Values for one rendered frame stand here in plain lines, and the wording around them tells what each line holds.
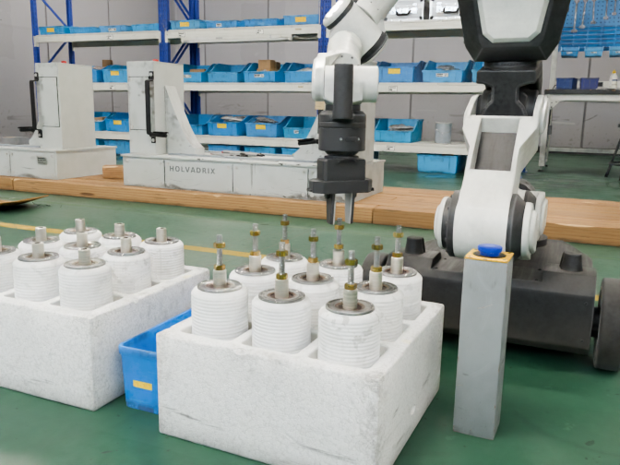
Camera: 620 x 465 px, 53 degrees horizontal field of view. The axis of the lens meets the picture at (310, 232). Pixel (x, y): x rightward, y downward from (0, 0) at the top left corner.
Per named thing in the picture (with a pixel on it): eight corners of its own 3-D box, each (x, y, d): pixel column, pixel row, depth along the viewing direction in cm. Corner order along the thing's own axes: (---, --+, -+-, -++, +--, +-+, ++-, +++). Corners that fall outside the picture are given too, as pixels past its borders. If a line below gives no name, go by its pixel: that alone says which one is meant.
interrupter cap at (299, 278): (323, 289, 105) (323, 285, 105) (283, 282, 109) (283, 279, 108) (340, 279, 112) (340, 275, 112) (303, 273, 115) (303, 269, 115)
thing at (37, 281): (45, 332, 132) (40, 250, 128) (80, 339, 128) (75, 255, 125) (7, 348, 123) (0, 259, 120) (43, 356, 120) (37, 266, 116)
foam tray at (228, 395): (268, 354, 141) (269, 278, 137) (439, 389, 124) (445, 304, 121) (158, 433, 106) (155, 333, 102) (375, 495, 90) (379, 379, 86)
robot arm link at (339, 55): (311, 107, 113) (315, 79, 124) (360, 108, 113) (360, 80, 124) (311, 72, 110) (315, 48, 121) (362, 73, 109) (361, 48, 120)
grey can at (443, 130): (435, 142, 579) (436, 122, 575) (452, 143, 573) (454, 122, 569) (432, 143, 565) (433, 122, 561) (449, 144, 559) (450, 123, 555)
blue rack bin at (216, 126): (230, 134, 691) (230, 114, 687) (260, 135, 677) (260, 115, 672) (205, 135, 646) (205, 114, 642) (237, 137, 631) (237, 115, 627)
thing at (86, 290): (89, 341, 127) (83, 256, 124) (125, 350, 124) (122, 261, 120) (52, 358, 119) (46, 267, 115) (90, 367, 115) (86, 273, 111)
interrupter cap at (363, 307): (369, 301, 99) (369, 297, 99) (378, 316, 92) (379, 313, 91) (322, 302, 98) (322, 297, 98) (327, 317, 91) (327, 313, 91)
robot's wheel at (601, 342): (591, 349, 147) (601, 268, 143) (615, 352, 145) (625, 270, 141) (593, 382, 129) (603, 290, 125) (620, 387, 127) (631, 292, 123)
